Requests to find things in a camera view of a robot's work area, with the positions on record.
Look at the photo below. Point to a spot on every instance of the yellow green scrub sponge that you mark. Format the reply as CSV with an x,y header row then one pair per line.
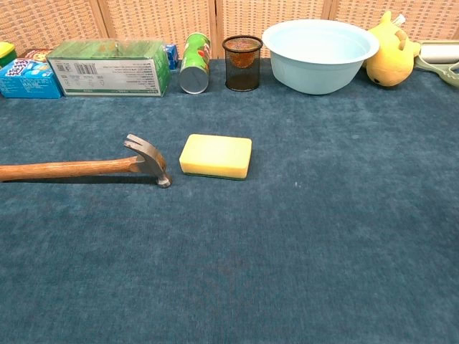
x,y
6,52

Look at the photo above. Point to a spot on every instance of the blue table cloth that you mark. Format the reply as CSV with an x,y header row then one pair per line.
x,y
229,233

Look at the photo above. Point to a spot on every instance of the black mesh pen holder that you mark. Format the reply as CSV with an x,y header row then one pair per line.
x,y
242,64

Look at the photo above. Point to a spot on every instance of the green chips can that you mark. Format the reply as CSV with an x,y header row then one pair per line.
x,y
195,62

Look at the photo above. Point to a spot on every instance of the small blue carton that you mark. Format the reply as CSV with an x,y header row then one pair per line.
x,y
172,55

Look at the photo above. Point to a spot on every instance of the light blue plastic basin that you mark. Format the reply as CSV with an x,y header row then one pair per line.
x,y
319,57

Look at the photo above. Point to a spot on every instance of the green clear tissue box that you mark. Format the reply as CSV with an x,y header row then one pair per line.
x,y
107,71

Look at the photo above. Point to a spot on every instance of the woven rattan folding screen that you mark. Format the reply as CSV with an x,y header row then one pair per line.
x,y
143,21

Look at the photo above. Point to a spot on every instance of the yellow plush toy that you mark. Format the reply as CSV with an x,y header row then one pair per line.
x,y
389,57

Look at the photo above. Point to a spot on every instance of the blue snack box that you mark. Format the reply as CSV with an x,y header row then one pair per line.
x,y
27,79

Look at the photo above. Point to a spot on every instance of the red snack box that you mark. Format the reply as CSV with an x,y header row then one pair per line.
x,y
36,54

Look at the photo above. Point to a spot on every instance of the pale green plastic tool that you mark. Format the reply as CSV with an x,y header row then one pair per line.
x,y
444,71

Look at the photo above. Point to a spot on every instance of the white paper roll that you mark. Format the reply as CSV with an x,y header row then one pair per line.
x,y
440,53

